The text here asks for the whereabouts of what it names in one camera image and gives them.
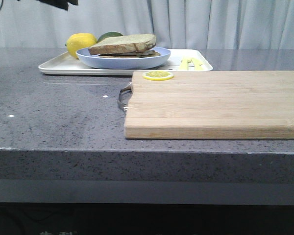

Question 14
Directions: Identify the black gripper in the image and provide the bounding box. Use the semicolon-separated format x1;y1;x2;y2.
38;0;78;11

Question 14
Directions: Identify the light blue round plate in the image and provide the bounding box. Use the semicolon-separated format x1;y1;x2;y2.
76;47;171;70

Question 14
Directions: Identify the bread slice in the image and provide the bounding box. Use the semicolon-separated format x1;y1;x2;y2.
88;34;156;55
98;50;161;58

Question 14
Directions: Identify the white bear-print tray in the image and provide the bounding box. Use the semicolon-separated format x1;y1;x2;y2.
39;49;213;76

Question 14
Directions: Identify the front yellow lemon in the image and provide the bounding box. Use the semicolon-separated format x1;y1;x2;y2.
65;33;97;59

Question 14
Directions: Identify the green lime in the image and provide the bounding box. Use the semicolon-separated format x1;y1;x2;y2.
97;31;123;43

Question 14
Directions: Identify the fried egg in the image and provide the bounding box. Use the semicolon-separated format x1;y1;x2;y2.
113;49;155;56

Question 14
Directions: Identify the lemon slice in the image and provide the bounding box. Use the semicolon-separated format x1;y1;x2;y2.
142;70;174;81

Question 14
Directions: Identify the grey curtain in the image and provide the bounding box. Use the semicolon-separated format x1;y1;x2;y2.
0;0;294;49

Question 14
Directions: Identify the yellow plastic fork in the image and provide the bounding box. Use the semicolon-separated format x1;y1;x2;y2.
178;57;191;71

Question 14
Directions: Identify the yellow plastic knife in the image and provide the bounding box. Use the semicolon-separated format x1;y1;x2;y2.
191;57;203;71

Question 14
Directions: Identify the wooden cutting board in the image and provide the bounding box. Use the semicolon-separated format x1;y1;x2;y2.
124;70;294;140

